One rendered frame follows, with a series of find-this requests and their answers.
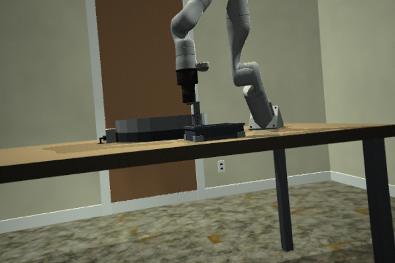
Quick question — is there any red and green divided tray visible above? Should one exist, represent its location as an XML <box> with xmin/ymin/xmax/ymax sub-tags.
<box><xmin>183</xmin><ymin>123</ymin><xmax>246</xmax><ymax>142</ymax></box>

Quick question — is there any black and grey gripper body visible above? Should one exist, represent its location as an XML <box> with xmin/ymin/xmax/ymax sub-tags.
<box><xmin>176</xmin><ymin>54</ymin><xmax>209</xmax><ymax>103</ymax></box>

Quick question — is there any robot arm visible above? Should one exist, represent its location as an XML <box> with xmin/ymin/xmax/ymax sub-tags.
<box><xmin>171</xmin><ymin>0</ymin><xmax>275</xmax><ymax>125</ymax></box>

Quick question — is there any grey metal sleeve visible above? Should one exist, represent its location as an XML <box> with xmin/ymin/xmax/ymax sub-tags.
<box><xmin>192</xmin><ymin>114</ymin><xmax>203</xmax><ymax>125</ymax></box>

